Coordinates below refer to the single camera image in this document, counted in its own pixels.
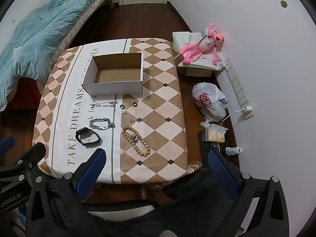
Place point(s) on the white charger plug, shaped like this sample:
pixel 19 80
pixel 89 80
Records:
pixel 247 108

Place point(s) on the black fitness band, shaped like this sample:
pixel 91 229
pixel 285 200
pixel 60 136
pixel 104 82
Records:
pixel 81 132

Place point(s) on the white power strip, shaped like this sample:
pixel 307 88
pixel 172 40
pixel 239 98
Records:
pixel 237 81

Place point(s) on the teal blanket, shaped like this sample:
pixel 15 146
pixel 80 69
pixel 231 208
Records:
pixel 44 34

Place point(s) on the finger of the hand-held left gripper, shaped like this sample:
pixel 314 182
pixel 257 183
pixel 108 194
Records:
pixel 6 144
pixel 32 153

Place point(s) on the black flat pad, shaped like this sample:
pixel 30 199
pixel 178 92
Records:
pixel 203 139

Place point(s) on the white plastic bag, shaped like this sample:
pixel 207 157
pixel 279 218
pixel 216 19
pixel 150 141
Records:
pixel 209 103

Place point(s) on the white cardboard box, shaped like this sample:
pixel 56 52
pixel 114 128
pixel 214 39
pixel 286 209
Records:
pixel 111 88

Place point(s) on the white paper sheet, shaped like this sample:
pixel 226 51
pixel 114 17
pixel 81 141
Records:
pixel 18 53

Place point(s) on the bed with patterned mattress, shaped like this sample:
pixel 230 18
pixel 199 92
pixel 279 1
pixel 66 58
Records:
pixel 81 21

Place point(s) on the small white bottle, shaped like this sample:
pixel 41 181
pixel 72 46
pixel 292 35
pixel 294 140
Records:
pixel 233 150

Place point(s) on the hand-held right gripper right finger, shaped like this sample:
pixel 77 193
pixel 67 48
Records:
pixel 222 175

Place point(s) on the pink plush toy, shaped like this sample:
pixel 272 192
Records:
pixel 202 45

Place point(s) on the yellow tissue pack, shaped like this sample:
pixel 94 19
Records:
pixel 214 135

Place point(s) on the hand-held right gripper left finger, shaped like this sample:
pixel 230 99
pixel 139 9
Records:
pixel 91 175

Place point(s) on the checkered printed tablecloth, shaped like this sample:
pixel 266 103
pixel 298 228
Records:
pixel 158 118

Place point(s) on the silver charm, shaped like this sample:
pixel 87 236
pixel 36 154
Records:
pixel 134 138

